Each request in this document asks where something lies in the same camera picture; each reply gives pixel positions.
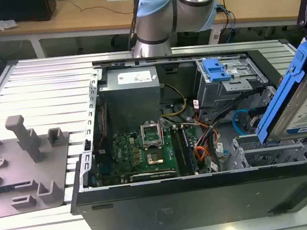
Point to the hard disk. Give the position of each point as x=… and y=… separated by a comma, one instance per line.
x=278, y=102

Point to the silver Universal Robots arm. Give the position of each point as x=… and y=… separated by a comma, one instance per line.
x=155, y=24

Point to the grey metal disk bay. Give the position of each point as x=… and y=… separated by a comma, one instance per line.
x=238, y=161

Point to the blue plastic drive latch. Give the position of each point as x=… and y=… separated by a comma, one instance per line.
x=216, y=71

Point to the grey metal drive cage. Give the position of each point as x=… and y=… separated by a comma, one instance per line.
x=217, y=94

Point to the grey power supply unit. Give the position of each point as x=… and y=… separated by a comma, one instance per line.
x=130, y=103

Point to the CPU socket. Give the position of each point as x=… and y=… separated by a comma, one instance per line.
x=155, y=157

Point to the wooden desk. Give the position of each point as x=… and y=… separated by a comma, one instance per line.
x=77, y=18

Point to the black expansion card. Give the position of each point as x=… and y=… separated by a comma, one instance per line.
x=151, y=175

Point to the green motherboard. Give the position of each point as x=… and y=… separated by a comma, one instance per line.
x=124, y=151

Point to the black PC case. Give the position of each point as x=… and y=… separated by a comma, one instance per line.
x=179, y=205

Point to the black box on desk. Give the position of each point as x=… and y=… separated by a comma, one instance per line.
x=10, y=10

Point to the crumpled white paper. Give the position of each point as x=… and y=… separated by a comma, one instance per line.
x=2, y=23

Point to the grey parts rack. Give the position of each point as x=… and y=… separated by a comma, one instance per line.
x=11, y=174

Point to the dark RAM stick in rack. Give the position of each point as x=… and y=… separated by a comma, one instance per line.
x=2, y=188

